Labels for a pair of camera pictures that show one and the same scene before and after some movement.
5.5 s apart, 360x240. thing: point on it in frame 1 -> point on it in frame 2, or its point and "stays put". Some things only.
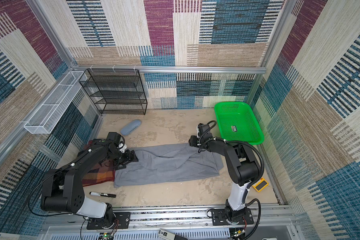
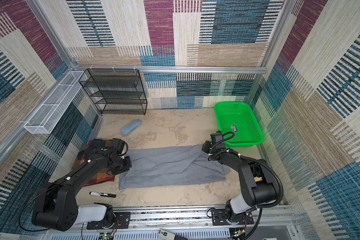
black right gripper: [192, 141] -> [205, 146]
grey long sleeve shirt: [167, 163] stays put
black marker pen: [104, 194] stays put
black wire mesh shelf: [116, 91] stays put
